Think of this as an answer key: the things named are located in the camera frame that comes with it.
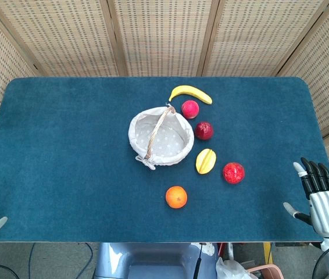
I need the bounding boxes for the woven bamboo folding screen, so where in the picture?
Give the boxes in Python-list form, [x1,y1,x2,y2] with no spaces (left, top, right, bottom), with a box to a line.
[0,0,329,204]

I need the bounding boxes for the dark red pomegranate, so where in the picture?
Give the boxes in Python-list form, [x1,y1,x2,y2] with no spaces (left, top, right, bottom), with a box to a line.
[194,121,214,141]

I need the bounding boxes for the yellow banana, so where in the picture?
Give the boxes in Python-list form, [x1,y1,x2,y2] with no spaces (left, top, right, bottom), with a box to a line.
[168,85,213,105]

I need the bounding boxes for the yellow starfruit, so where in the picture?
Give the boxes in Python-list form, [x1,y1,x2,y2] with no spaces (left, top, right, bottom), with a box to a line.
[195,148,217,175]

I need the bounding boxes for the orange fruit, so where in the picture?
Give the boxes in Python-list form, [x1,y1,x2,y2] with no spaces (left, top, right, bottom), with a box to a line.
[165,185,188,209]

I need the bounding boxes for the blue felt table mat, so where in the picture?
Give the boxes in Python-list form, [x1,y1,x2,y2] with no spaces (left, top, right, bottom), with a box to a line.
[0,76,329,244]

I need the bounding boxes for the bright red pomegranate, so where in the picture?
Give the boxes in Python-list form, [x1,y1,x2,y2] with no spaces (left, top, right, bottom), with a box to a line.
[222,162,246,185]

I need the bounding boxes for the pink plastic bin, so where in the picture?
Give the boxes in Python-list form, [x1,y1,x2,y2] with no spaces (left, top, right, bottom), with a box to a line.
[246,264,284,279]

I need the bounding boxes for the pink red apple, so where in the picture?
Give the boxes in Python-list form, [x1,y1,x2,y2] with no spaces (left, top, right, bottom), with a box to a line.
[181,100,200,119]

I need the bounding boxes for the black antenna rod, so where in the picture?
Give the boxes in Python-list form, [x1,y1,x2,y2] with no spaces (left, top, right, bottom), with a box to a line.
[193,243,203,279]

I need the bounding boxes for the white cloth-lined wicker basket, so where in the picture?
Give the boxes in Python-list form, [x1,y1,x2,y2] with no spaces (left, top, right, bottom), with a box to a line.
[128,103,195,171]

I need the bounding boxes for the white plastic bag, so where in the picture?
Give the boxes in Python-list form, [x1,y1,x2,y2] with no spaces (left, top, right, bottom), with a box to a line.
[215,257,255,279]

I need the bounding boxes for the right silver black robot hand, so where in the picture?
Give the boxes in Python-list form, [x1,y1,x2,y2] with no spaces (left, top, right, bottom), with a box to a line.
[282,157,329,240]

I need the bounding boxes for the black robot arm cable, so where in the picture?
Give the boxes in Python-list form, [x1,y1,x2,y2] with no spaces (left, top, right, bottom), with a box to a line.
[311,243,329,279]

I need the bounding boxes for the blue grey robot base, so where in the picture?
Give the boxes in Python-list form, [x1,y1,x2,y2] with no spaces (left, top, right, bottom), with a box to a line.
[94,242,220,279]

